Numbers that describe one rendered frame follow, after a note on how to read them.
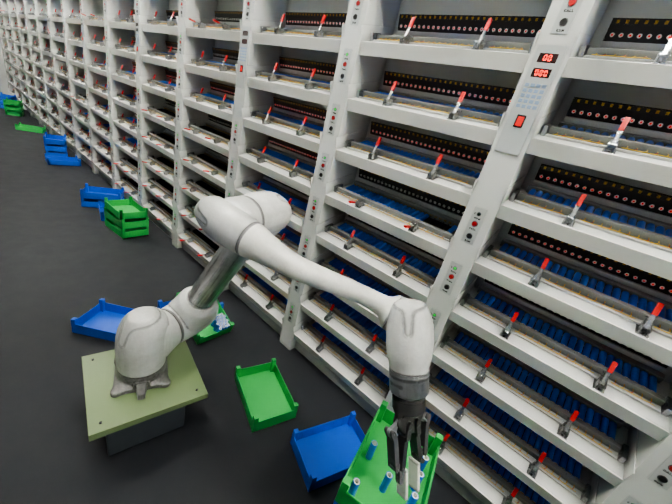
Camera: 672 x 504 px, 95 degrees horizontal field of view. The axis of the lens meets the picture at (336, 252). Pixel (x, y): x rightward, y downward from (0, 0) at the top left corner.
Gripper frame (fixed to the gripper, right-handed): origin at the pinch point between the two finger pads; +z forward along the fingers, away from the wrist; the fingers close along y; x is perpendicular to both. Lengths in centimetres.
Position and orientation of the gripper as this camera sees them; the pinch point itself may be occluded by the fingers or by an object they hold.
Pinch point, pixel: (408, 478)
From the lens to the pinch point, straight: 90.5
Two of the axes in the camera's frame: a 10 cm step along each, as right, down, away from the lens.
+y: -8.3, 0.3, -5.6
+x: 5.6, 0.3, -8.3
